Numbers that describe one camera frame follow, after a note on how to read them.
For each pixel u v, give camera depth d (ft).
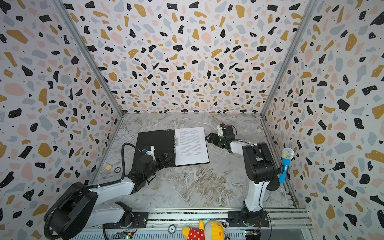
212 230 2.16
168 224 2.40
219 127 3.11
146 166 2.21
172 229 2.35
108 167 2.99
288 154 2.25
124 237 2.34
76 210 1.35
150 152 2.64
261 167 1.69
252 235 2.34
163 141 3.48
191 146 3.38
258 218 2.24
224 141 2.72
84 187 1.53
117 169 3.00
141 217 2.50
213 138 2.96
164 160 2.61
